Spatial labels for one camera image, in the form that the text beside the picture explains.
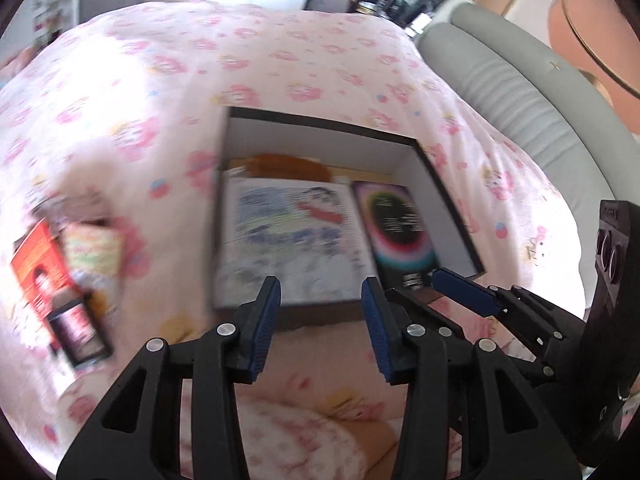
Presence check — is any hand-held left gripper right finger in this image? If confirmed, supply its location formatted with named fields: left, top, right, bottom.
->
left=361, top=276, right=583, bottom=480

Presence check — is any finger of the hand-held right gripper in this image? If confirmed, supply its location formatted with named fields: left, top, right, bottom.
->
left=431, top=267, right=571, bottom=348
left=385, top=285, right=557, bottom=387

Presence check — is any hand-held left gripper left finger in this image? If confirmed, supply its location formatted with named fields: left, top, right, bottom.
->
left=56, top=275, right=282, bottom=480

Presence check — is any illustrated white book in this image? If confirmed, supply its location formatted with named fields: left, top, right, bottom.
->
left=215, top=177, right=378, bottom=307

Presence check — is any dark rainbow-print book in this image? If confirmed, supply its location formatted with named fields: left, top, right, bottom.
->
left=350, top=180, right=443, bottom=289

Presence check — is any black cardboard box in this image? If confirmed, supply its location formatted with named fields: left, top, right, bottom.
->
left=210, top=106, right=488, bottom=332

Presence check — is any pink patterned cloth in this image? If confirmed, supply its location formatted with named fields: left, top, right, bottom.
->
left=180, top=392, right=401, bottom=480

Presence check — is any brown paper envelope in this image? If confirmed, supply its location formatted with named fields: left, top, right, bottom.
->
left=227, top=152, right=396, bottom=184

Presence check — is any black framed card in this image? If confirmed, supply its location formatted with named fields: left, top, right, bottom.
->
left=46, top=295, right=115, bottom=369

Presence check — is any colourful pastel booklet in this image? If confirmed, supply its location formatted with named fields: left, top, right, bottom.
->
left=62, top=222, right=126, bottom=281

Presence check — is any grey ribbed headboard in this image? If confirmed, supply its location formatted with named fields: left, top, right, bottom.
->
left=415, top=0, right=640, bottom=281

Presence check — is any red book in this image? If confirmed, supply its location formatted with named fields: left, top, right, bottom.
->
left=9, top=221, right=81, bottom=312

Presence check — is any pink printed blanket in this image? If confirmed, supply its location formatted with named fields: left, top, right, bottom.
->
left=0, top=0, right=588, bottom=480

